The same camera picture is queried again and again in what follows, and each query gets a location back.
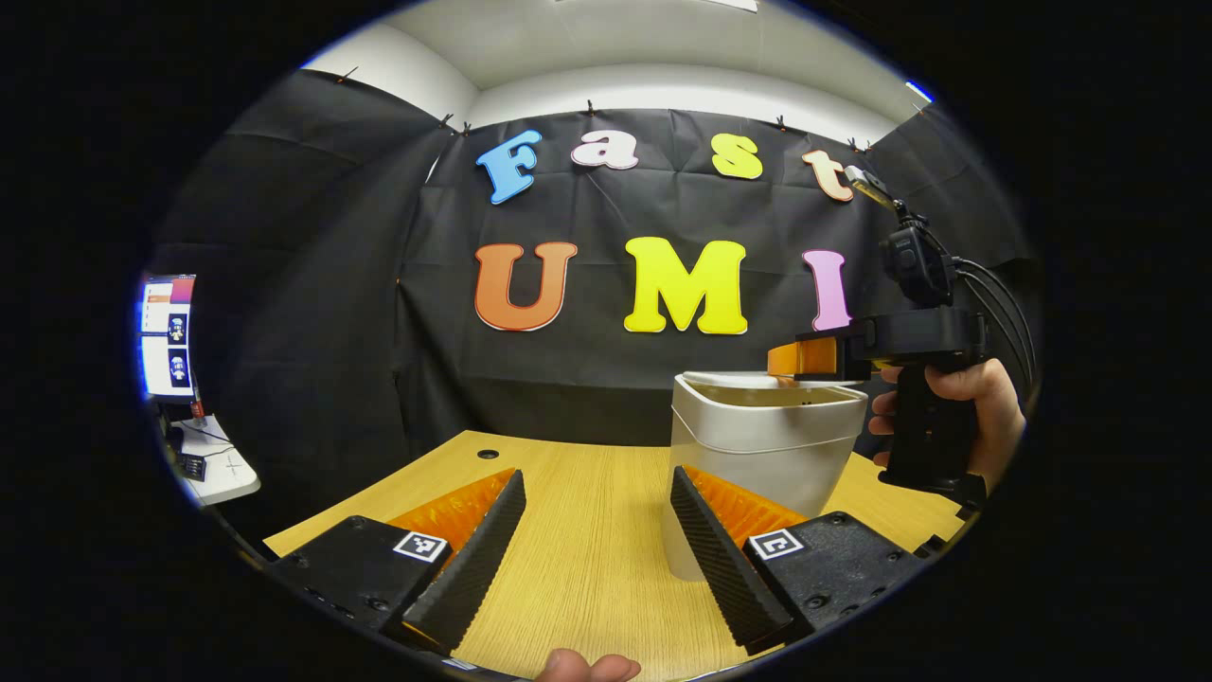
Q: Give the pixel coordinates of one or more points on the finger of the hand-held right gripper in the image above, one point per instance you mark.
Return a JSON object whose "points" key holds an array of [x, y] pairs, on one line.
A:
{"points": [[805, 358]]}

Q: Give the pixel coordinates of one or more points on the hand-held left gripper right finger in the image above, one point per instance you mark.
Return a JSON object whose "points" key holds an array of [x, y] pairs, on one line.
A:
{"points": [[724, 578]]}

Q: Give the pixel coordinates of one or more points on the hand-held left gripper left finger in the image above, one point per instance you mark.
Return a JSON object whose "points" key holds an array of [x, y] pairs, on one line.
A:
{"points": [[473, 568]]}

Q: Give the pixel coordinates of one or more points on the white desktop garbage bin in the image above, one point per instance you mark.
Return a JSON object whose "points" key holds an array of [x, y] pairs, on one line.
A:
{"points": [[757, 445]]}

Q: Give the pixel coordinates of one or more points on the wooden desktop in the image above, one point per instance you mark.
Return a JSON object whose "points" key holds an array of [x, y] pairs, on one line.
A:
{"points": [[587, 530]]}

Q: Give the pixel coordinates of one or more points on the ceiling light panel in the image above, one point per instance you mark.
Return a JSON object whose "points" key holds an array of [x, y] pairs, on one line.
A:
{"points": [[918, 91], [731, 4]]}

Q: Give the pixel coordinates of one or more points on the white side table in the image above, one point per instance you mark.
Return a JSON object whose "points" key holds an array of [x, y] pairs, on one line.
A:
{"points": [[222, 474]]}

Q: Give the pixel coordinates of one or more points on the computer monitor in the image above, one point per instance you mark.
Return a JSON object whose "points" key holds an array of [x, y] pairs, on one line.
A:
{"points": [[169, 336]]}

